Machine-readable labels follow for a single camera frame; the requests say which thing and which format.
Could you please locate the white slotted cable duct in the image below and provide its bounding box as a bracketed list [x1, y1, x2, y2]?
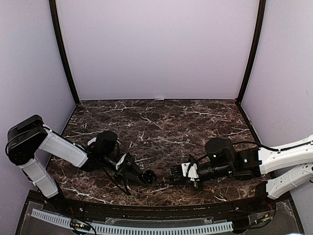
[31, 209, 233, 235]

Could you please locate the black frame post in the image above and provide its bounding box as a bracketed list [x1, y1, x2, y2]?
[49, 0, 80, 106]
[236, 0, 267, 104]

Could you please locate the left black frame post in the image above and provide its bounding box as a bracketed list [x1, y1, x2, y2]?
[49, 0, 80, 106]

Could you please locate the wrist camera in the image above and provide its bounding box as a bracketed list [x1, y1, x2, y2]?
[115, 153, 127, 170]
[181, 163, 200, 189]

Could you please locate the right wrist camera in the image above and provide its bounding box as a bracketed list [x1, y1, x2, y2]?
[181, 163, 200, 189]

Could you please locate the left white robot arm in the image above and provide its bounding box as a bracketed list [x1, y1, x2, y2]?
[5, 115, 156, 213]

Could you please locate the white earbud charging case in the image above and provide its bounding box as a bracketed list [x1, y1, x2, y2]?
[87, 138, 96, 146]

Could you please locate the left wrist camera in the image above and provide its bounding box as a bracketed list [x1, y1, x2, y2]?
[115, 153, 127, 170]

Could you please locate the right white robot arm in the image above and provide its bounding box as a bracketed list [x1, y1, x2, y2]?
[168, 136, 313, 212]

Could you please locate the right black frame post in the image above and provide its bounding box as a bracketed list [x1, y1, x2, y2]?
[236, 0, 267, 104]

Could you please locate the black charging case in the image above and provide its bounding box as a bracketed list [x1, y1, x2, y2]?
[142, 169, 157, 185]

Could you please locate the black front frame rail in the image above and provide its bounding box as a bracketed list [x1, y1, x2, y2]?
[16, 190, 304, 235]

